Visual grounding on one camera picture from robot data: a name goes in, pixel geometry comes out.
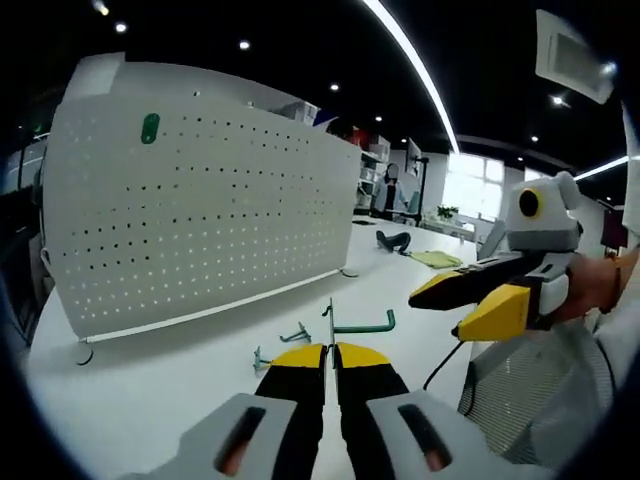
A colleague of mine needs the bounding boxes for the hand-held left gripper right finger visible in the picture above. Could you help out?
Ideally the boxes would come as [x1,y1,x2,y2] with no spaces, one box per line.
[333,342,559,480]

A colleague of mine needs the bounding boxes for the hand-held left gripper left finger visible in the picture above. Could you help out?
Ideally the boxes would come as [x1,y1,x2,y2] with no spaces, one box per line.
[119,343,329,480]

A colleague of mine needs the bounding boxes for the green hook assembly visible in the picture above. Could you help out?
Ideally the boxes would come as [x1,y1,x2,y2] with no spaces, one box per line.
[278,321,315,345]
[252,345,276,375]
[321,298,397,359]
[139,112,162,147]

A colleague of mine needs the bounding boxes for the white perforated mounting plate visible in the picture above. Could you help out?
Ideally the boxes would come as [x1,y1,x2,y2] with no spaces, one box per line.
[41,60,362,367]

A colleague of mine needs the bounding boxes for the person's right hand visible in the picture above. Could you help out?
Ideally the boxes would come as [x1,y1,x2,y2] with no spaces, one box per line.
[552,252,621,326]

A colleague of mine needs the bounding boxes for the yellow green cloth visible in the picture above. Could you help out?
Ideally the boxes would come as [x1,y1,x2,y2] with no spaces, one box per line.
[410,249,464,270]

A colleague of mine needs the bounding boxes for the short ceiling light strip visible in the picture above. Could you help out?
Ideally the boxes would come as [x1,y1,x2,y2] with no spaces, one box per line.
[573,154,630,182]

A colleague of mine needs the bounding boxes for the white mesh office chair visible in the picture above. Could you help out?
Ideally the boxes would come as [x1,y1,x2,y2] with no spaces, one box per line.
[457,319,617,467]

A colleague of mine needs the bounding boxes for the dark curved object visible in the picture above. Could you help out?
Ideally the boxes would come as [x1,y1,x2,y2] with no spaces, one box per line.
[375,229,413,255]

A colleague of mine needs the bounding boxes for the person's white shirt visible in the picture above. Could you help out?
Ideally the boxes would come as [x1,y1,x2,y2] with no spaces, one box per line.
[592,99,640,416]

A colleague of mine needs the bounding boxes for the monitor on black stand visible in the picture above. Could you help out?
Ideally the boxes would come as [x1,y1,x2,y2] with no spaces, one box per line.
[406,137,432,227]

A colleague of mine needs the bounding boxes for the ceiling air conditioner vent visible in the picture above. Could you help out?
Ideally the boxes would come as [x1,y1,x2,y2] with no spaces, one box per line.
[534,8,616,106]

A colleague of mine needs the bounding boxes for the long ceiling light strip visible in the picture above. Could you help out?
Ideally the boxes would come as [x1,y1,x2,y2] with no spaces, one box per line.
[362,0,462,155]

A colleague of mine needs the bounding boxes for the round ceiling spotlights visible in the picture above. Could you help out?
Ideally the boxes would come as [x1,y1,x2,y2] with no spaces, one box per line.
[92,0,566,146]

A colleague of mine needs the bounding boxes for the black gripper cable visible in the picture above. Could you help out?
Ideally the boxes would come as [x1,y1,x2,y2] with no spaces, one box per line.
[423,329,470,392]

